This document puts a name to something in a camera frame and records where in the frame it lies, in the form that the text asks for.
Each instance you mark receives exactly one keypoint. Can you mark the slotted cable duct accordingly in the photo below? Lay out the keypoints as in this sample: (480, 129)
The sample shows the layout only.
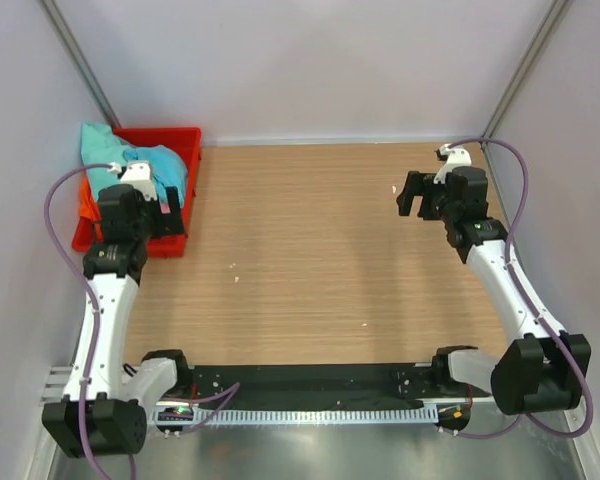
(181, 417)

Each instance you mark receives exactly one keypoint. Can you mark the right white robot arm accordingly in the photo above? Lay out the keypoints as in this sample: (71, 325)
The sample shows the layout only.
(540, 369)

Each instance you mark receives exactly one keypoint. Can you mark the right corner aluminium post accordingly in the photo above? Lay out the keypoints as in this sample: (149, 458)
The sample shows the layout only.
(540, 40)

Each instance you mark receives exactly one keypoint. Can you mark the corner aluminium post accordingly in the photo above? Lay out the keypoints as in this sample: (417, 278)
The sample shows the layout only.
(69, 42)
(540, 40)

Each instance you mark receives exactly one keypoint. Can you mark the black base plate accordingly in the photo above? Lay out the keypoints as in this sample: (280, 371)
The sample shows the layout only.
(325, 387)

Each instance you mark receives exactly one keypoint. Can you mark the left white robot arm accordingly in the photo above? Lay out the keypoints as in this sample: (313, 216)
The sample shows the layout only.
(102, 411)

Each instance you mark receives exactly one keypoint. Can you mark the orange t shirt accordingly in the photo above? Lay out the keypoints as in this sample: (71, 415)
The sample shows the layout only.
(88, 207)

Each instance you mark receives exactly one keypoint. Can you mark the red plastic bin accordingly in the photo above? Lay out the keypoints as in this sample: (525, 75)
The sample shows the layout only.
(185, 141)

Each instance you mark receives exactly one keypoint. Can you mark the sky blue t shirt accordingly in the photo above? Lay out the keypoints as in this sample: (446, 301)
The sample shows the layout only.
(168, 169)

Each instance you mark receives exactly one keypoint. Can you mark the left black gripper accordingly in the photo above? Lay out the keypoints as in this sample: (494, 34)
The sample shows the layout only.
(167, 224)

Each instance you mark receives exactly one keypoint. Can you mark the teal green t shirt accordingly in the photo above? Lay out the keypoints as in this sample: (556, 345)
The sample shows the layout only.
(99, 145)

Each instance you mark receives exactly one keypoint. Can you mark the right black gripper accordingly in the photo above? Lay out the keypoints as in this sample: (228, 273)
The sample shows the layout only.
(416, 184)

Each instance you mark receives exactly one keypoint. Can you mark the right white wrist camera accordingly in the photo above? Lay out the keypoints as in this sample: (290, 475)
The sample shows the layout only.
(451, 158)

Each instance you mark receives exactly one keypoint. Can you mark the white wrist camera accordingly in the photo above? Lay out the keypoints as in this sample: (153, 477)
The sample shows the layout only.
(451, 158)
(137, 174)

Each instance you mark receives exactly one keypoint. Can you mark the left corner aluminium post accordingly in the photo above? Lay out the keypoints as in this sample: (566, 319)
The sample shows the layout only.
(69, 42)

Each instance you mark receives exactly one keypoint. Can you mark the aluminium frame rail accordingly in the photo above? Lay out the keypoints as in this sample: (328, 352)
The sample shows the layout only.
(62, 382)

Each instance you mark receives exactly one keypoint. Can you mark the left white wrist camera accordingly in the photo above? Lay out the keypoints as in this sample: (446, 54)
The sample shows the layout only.
(137, 174)

